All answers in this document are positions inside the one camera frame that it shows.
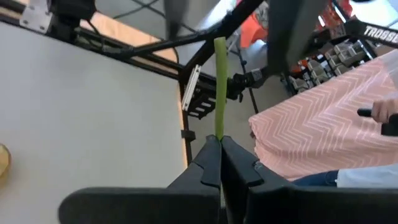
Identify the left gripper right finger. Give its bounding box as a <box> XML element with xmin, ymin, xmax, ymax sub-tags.
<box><xmin>221</xmin><ymin>135</ymin><xmax>398</xmax><ymax>224</ymax></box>

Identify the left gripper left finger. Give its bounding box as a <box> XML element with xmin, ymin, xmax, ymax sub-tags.
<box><xmin>58</xmin><ymin>134</ymin><xmax>222</xmax><ymax>224</ymax></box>

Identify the bright red artificial tulip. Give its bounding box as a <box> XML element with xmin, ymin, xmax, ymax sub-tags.
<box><xmin>213</xmin><ymin>36</ymin><xmax>229</xmax><ymax>141</ymax></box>

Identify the yellow glass vase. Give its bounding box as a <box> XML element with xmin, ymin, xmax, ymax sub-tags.
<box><xmin>0</xmin><ymin>143</ymin><xmax>12</xmax><ymax>187</ymax></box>

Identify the person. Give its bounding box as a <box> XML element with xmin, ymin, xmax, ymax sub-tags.
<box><xmin>292</xmin><ymin>93</ymin><xmax>398</xmax><ymax>189</ymax></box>

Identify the red grey parts bin rack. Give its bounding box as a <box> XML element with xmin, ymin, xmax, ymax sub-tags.
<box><xmin>287</xmin><ymin>37</ymin><xmax>376</xmax><ymax>94</ymax></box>

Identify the wooden table side board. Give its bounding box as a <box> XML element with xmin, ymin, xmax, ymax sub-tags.
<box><xmin>80</xmin><ymin>12</ymin><xmax>178</xmax><ymax>63</ymax></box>

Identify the orange cloth bundle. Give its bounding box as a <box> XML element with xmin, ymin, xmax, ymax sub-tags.
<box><xmin>239</xmin><ymin>12</ymin><xmax>270</xmax><ymax>49</ymax></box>

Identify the black leader arm handle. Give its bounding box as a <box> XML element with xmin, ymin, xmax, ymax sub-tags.
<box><xmin>356</xmin><ymin>107</ymin><xmax>398</xmax><ymax>137</ymax></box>

